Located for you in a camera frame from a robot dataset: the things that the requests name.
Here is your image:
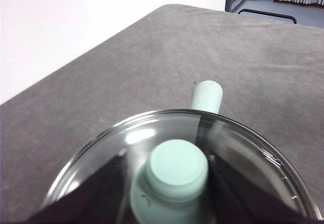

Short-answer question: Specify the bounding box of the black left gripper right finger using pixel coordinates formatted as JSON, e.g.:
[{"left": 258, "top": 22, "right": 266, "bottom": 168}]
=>
[{"left": 207, "top": 156, "right": 318, "bottom": 221}]

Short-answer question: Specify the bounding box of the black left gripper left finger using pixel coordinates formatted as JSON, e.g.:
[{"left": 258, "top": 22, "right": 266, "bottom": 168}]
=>
[{"left": 26, "top": 153, "right": 138, "bottom": 223}]

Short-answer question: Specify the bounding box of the glass lid with green knob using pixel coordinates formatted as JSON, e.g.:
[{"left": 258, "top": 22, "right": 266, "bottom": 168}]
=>
[{"left": 44, "top": 108, "right": 324, "bottom": 224}]

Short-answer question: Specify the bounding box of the mint green steamer pot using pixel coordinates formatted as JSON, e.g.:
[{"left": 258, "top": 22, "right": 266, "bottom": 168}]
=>
[{"left": 190, "top": 80, "right": 224, "bottom": 115}]

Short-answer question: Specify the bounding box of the black metal bar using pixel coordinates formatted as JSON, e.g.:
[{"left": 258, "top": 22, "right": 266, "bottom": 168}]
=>
[{"left": 237, "top": 8, "right": 298, "bottom": 25}]

